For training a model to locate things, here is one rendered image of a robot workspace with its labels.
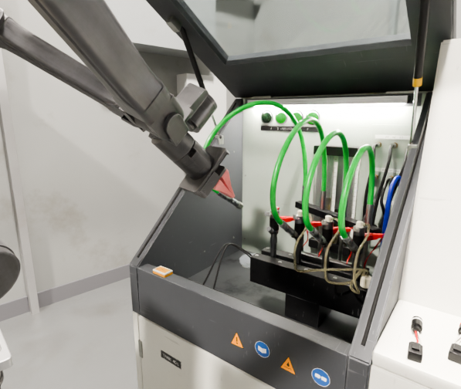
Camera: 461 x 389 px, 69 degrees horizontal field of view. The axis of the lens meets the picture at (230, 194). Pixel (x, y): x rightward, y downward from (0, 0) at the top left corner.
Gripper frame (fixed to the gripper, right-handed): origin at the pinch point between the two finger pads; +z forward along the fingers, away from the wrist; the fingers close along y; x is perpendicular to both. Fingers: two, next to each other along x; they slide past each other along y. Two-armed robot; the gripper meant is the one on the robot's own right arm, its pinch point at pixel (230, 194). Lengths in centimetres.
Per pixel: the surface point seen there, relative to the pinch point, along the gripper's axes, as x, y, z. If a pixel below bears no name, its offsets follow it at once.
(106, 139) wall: 216, 25, 33
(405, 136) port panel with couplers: -5, 48, 38
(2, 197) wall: 208, -50, 3
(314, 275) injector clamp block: -2.6, -0.8, 35.9
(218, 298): 7.3, -19.2, 20.4
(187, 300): 16.1, -24.4, 20.1
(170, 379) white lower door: 24, -47, 38
